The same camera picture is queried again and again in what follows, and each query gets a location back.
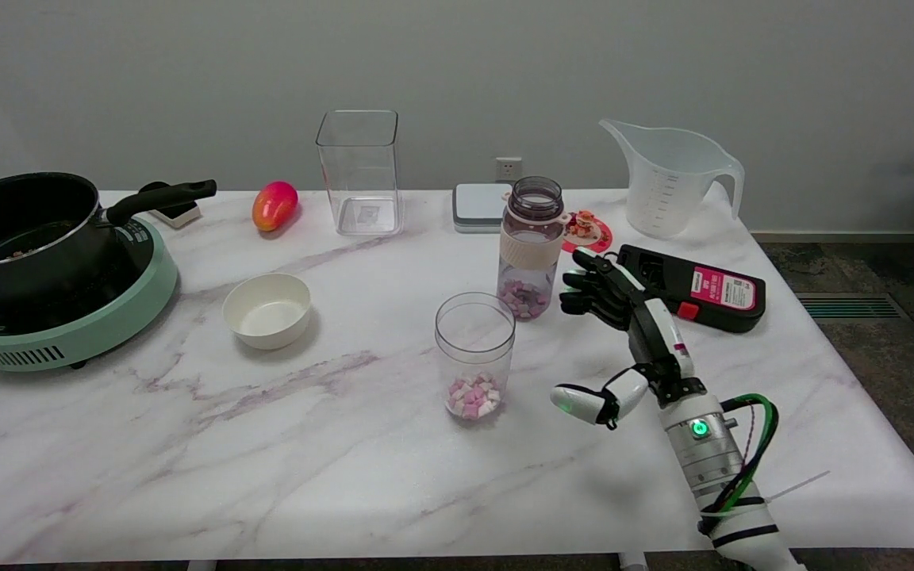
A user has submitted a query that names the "purple clear water bottle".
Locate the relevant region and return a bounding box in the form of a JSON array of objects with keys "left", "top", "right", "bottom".
[{"left": 497, "top": 176, "right": 570, "bottom": 320}]

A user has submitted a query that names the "small white black gadget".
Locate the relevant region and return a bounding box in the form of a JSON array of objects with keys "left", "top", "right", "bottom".
[{"left": 140, "top": 182, "right": 202, "bottom": 230}]

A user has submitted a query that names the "white round bowl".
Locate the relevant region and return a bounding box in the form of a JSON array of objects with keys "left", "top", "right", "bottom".
[{"left": 223, "top": 273, "right": 313, "bottom": 351}]

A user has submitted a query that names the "black saucepan with handle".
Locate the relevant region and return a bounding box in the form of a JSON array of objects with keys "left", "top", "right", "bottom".
[{"left": 0, "top": 172, "right": 218, "bottom": 306}]

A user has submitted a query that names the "large translucent measuring jug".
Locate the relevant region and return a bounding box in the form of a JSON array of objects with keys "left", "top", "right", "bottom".
[{"left": 599, "top": 118, "right": 746, "bottom": 240}]

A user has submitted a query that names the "round red coaster with figure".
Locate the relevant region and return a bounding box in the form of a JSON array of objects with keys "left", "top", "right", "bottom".
[{"left": 560, "top": 209, "right": 613, "bottom": 255}]

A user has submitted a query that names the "grey white kitchen scale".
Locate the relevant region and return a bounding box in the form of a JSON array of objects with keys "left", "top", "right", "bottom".
[{"left": 452, "top": 183, "right": 515, "bottom": 234}]

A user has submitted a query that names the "clear square plastic container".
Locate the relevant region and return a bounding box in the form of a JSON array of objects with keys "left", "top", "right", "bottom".
[{"left": 316, "top": 109, "right": 404, "bottom": 236}]

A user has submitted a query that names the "floor vent grille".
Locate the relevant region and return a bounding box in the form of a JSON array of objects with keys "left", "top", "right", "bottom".
[{"left": 794, "top": 292, "right": 912, "bottom": 322}]

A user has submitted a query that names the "green induction cooker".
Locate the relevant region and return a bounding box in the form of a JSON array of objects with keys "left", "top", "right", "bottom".
[{"left": 0, "top": 216, "right": 180, "bottom": 372}]

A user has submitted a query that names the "red yellow mango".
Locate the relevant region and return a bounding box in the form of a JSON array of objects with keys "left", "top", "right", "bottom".
[{"left": 252, "top": 181, "right": 299, "bottom": 233}]

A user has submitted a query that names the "black device with pink label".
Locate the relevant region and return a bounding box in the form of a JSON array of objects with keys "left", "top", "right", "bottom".
[{"left": 616, "top": 244, "right": 767, "bottom": 334}]

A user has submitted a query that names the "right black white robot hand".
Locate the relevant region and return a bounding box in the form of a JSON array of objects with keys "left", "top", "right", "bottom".
[{"left": 550, "top": 247, "right": 708, "bottom": 429}]

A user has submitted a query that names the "clear cup with candy pieces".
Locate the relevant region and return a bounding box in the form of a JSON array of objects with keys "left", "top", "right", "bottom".
[{"left": 435, "top": 292, "right": 517, "bottom": 423}]

